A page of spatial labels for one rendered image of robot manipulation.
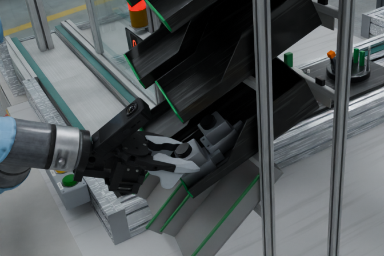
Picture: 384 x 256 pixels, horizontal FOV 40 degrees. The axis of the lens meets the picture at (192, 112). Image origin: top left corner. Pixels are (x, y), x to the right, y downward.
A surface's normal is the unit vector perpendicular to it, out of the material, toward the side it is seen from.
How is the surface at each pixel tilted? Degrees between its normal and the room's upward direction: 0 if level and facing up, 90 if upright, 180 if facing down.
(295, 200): 0
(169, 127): 25
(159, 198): 45
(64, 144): 55
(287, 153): 90
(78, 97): 0
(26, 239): 0
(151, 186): 90
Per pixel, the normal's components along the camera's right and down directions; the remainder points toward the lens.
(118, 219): 0.48, 0.41
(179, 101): -0.49, -0.66
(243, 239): -0.10, -0.85
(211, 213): -0.73, -0.43
